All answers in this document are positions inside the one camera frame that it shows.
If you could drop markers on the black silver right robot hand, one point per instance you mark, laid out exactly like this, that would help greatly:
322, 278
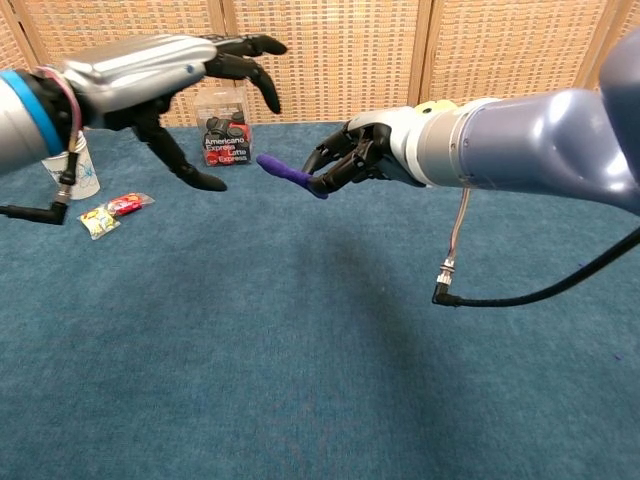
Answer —
380, 145

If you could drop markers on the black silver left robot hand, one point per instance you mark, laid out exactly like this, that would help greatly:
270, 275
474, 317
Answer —
140, 70

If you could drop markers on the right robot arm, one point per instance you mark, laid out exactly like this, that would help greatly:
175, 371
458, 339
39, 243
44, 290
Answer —
540, 140

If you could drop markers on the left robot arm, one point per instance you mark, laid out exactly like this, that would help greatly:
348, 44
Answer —
20, 120

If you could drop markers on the woven screen panel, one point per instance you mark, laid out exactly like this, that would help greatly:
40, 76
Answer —
7, 35
634, 15
515, 45
340, 65
125, 20

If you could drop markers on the clear coffee capsule box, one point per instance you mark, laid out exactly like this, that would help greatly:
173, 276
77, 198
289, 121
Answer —
225, 135

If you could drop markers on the white paper cup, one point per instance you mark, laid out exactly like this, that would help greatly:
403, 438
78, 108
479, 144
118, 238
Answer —
87, 172

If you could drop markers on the red candy packet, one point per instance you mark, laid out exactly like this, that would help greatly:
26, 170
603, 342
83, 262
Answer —
127, 204

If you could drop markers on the yellow candy packet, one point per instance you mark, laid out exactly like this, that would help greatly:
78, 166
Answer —
100, 222

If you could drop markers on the blue felt table mat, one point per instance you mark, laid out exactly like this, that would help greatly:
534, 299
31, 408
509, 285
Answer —
300, 350

